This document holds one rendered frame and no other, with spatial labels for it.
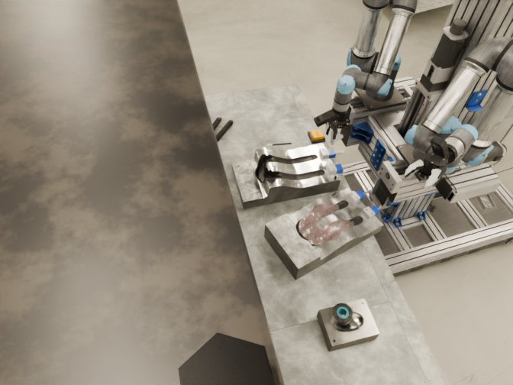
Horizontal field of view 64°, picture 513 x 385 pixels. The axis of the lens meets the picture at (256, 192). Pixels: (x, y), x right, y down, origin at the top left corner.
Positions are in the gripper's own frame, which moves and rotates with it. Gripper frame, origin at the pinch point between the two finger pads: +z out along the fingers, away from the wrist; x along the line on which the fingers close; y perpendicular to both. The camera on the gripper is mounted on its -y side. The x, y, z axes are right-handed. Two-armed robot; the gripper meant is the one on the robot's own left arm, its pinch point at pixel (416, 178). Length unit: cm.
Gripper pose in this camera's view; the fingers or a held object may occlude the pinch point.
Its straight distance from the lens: 142.9
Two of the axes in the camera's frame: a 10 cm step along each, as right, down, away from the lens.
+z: -7.2, 5.4, -4.3
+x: -6.9, -5.0, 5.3
